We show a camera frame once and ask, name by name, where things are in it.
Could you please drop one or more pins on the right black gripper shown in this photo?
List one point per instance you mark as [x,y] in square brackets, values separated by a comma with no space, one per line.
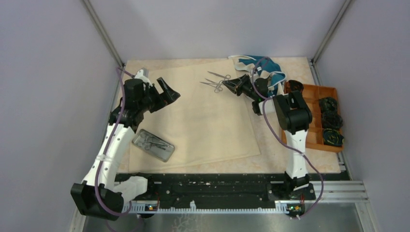
[236,85]

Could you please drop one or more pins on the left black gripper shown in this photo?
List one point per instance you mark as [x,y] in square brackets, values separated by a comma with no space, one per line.
[169,94]

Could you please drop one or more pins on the steel surgical forceps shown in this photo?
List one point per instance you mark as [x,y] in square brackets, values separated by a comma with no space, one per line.
[210,81]

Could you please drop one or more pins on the beige cloth drape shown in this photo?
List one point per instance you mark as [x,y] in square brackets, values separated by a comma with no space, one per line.
[204,126]

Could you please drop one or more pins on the metal instrument tray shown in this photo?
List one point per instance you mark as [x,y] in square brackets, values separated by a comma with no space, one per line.
[162,155]

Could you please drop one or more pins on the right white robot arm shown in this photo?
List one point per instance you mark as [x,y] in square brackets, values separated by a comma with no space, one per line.
[294,117]

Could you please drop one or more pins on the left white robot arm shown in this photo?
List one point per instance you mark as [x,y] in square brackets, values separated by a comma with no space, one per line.
[109,160]

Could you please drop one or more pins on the steel probe on drape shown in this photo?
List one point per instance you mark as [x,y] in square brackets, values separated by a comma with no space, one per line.
[224,77]

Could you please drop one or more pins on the blue and beige cloth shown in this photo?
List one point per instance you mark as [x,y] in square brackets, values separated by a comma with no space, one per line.
[264,67]

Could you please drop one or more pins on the steel scissors in tray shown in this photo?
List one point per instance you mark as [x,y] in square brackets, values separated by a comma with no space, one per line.
[147,143]

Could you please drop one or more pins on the black rolled item top-left compartment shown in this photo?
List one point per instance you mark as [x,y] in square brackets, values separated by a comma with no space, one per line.
[293,85]

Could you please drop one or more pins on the orange compartment tray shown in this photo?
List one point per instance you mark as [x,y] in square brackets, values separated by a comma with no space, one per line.
[315,138]

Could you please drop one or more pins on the black green rolled item upper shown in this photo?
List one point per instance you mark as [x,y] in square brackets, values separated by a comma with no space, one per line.
[328,104]

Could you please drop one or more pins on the black green rolled item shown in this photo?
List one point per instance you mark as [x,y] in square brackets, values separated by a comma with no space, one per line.
[328,104]
[332,137]

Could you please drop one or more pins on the black rolled item middle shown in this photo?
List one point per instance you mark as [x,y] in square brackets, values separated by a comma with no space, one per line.
[331,120]

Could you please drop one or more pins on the black green rolled item lower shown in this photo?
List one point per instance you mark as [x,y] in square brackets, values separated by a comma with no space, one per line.
[332,137]

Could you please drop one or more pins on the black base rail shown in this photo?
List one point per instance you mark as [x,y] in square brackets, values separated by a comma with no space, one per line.
[212,191]

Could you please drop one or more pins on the aluminium frame rail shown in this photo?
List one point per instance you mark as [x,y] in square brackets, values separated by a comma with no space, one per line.
[329,191]

